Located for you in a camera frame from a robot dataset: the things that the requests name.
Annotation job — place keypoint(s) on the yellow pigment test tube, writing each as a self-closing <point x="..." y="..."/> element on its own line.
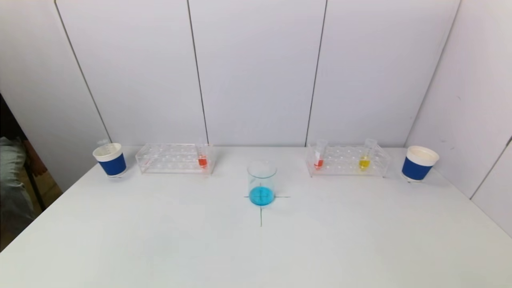
<point x="364" y="163"/>

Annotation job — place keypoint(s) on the black metal stand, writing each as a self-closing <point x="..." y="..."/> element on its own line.
<point x="36" y="192"/>

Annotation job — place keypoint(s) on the person bare forearm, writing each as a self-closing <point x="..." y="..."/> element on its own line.
<point x="38" y="164"/>

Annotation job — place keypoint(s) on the clear acrylic test tube rack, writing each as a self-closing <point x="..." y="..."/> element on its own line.
<point x="344" y="162"/>
<point x="172" y="162"/>

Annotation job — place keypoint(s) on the clear glass beaker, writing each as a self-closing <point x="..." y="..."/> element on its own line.
<point x="261" y="195"/>

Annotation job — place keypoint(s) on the red pigment test tube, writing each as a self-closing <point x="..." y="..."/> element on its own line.
<point x="318" y="162"/>
<point x="202" y="161"/>

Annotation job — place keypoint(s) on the person in grey clothing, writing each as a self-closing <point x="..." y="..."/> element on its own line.
<point x="10" y="184"/>

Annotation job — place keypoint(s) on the blue white paper cup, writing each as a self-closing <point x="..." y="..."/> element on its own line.
<point x="112" y="164"/>
<point x="416" y="168"/>

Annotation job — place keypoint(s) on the blue pigment test tube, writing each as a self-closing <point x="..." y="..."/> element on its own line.
<point x="103" y="144"/>

